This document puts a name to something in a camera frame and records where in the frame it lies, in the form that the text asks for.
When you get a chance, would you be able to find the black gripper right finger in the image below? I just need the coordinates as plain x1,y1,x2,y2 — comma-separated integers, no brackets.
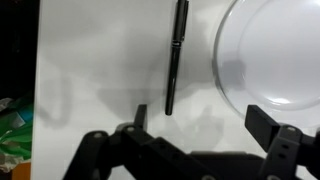
245,105,302,160

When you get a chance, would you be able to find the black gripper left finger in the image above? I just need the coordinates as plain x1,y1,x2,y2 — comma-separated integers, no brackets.
115,104,148,140

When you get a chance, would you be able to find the black pen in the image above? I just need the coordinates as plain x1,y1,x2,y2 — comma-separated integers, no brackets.
165,0,189,116

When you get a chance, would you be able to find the small white plate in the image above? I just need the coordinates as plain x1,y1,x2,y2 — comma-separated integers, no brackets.
214,0,320,128

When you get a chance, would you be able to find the green object on floor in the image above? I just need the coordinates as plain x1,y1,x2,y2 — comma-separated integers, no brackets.
0,98,34,171

